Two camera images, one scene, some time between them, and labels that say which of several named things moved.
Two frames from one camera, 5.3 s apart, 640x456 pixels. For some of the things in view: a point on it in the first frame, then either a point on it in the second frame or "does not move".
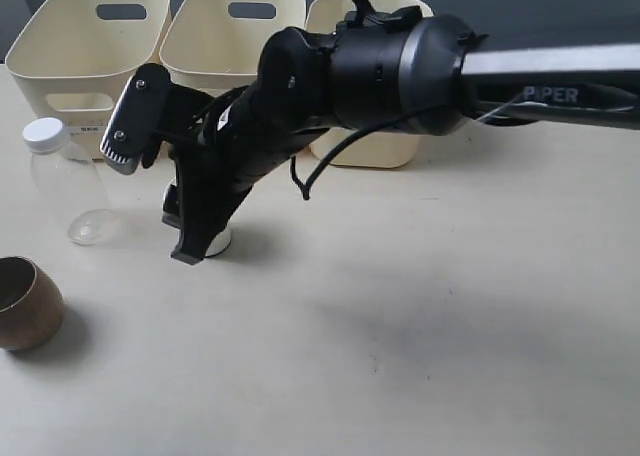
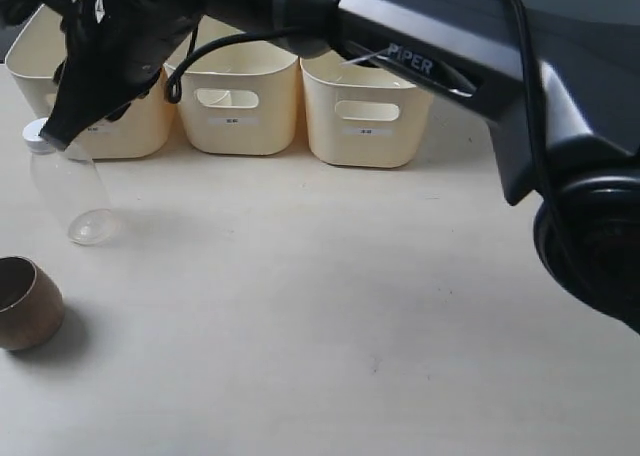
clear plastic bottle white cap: x=70 y=180 does not move
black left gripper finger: x=208 y=201 -> x=90 y=93
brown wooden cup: x=32 y=307 does not move
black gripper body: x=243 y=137 -> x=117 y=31
